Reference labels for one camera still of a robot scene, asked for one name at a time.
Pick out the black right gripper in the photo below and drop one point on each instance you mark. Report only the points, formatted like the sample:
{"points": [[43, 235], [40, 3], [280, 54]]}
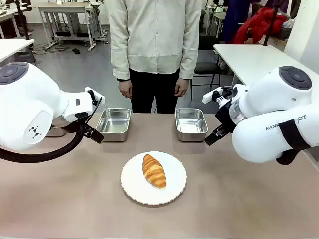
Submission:
{"points": [[225, 115]]}

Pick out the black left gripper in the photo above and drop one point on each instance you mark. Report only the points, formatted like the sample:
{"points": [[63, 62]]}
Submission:
{"points": [[72, 126]]}

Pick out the person's right forearm cream sleeve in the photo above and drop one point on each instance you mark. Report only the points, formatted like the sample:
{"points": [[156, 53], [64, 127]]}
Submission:
{"points": [[119, 54]]}

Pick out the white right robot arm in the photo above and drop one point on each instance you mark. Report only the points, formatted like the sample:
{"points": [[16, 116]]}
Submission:
{"points": [[274, 99]]}

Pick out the person's left forearm cream sleeve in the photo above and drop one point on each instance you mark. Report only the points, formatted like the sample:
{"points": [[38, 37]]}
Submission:
{"points": [[189, 54]]}

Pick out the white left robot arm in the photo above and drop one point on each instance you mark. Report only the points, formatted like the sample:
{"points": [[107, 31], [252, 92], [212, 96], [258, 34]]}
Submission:
{"points": [[30, 104]]}

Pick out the steel rectangular container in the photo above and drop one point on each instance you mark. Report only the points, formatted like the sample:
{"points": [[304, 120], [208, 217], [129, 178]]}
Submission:
{"points": [[113, 124], [191, 124]]}

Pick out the golden croissant bread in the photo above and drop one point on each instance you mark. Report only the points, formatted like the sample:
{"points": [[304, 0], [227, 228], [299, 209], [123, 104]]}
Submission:
{"points": [[153, 171]]}

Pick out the person's right hand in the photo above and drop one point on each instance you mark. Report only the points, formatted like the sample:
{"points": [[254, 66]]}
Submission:
{"points": [[125, 88]]}

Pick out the person's left hand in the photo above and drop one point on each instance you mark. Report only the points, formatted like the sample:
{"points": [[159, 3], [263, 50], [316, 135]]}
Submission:
{"points": [[182, 87]]}

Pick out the black wristband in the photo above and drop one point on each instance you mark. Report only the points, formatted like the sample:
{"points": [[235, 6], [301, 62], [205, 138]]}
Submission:
{"points": [[122, 79]]}

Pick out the white scalloped plate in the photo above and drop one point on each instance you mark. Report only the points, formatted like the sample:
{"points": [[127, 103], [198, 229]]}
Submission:
{"points": [[134, 184]]}

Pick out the black chair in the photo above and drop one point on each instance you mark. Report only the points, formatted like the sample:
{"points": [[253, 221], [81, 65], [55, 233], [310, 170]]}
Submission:
{"points": [[207, 67]]}

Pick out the large white table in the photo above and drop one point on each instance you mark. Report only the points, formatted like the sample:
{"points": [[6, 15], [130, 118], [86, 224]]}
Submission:
{"points": [[249, 59]]}

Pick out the black floor pedal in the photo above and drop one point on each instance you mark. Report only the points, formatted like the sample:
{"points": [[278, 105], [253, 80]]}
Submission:
{"points": [[76, 51]]}

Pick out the white power strip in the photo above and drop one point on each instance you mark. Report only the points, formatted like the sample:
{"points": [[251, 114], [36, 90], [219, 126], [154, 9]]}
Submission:
{"points": [[51, 45]]}

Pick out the person in cream shirt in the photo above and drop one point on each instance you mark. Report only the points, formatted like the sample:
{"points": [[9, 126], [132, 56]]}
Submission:
{"points": [[154, 37]]}

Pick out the background person in purple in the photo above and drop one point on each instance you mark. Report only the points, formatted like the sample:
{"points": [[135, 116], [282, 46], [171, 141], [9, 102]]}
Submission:
{"points": [[234, 20]]}

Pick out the white side table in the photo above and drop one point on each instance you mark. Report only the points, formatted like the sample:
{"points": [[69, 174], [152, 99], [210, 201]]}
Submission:
{"points": [[12, 47]]}

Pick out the red jacket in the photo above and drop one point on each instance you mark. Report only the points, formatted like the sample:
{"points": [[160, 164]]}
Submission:
{"points": [[259, 22]]}

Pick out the black stand pole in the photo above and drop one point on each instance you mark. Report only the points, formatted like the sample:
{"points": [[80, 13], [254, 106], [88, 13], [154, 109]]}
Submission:
{"points": [[270, 25], [23, 25]]}

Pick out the white lab desk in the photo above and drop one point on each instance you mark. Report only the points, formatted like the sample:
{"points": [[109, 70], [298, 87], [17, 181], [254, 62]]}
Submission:
{"points": [[10, 15]]}

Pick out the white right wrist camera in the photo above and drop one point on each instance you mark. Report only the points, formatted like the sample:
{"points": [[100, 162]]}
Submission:
{"points": [[208, 96]]}

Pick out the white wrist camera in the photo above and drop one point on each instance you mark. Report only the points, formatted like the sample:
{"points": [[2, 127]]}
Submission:
{"points": [[208, 96], [99, 95]]}

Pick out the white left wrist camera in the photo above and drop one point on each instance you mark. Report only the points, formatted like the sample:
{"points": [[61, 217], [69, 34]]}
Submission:
{"points": [[99, 95]]}

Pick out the white metal frame desk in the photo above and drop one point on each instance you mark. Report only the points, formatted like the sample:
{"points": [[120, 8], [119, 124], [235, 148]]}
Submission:
{"points": [[62, 7]]}

